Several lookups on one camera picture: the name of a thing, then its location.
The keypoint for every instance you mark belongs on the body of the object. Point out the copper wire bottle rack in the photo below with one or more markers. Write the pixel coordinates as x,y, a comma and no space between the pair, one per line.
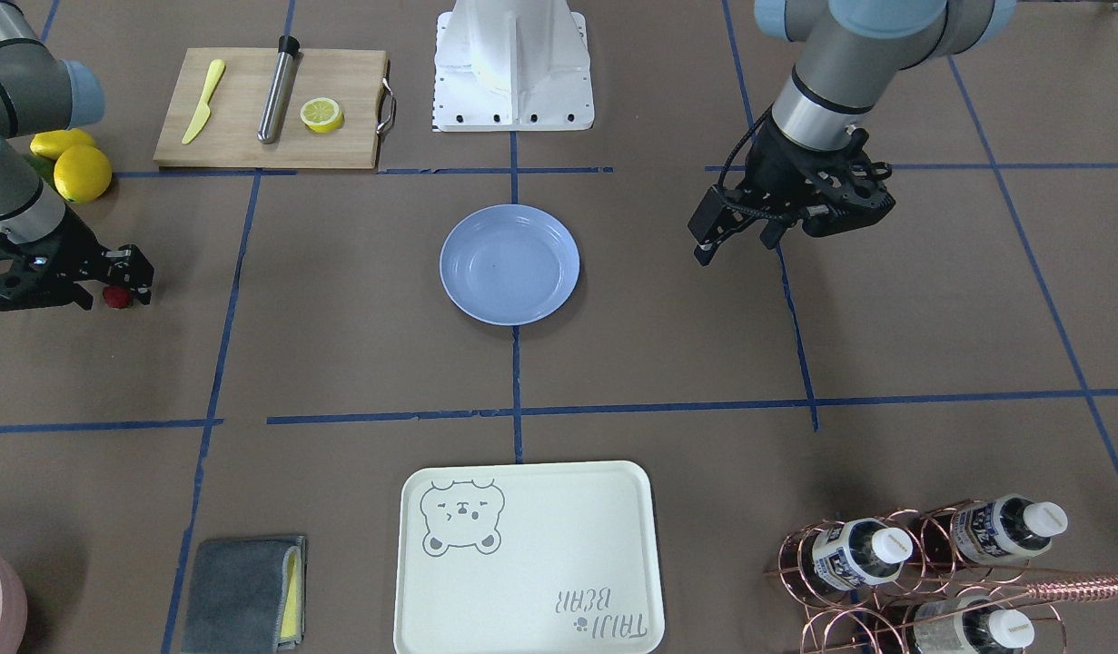
879,619

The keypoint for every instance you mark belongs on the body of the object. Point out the bottle bottom in rack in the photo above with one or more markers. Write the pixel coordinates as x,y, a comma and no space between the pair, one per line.
944,627

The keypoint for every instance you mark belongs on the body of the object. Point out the cream bear tray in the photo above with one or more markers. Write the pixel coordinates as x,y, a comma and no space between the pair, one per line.
555,557

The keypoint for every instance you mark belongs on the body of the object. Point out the yellow sponge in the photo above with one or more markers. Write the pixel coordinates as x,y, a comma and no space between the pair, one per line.
290,630

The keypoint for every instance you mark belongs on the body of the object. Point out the steel rod black cap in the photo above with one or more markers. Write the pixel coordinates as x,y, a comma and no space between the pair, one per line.
284,72

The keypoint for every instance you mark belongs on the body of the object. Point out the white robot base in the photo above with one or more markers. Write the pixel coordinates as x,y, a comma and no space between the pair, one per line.
512,66

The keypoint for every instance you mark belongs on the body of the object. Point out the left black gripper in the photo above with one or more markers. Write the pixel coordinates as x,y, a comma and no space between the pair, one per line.
776,168

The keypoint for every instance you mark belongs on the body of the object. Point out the grey folded cloth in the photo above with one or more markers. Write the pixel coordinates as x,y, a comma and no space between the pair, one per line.
236,597

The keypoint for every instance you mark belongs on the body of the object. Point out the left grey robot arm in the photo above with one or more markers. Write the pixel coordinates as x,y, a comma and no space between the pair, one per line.
852,50

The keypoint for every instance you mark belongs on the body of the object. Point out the lemon half slice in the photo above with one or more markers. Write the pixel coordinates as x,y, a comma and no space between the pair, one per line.
322,115

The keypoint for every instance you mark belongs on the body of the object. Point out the yellow lemon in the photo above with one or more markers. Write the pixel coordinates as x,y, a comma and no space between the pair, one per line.
82,174

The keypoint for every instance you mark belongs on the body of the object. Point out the yellow plastic knife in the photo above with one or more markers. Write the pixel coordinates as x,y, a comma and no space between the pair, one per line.
203,111

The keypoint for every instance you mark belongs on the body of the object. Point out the blue round plate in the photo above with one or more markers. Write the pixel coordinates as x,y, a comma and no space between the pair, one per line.
509,264

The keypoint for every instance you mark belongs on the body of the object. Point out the bottle in rack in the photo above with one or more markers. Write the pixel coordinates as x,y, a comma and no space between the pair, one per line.
848,557
944,627
1009,529

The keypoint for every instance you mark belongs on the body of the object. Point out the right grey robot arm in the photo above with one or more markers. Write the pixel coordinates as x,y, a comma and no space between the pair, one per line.
38,92

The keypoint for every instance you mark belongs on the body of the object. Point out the red strawberry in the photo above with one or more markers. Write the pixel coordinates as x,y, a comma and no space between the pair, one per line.
117,297

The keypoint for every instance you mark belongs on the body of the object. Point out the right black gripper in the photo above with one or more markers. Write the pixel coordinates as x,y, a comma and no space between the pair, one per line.
71,261

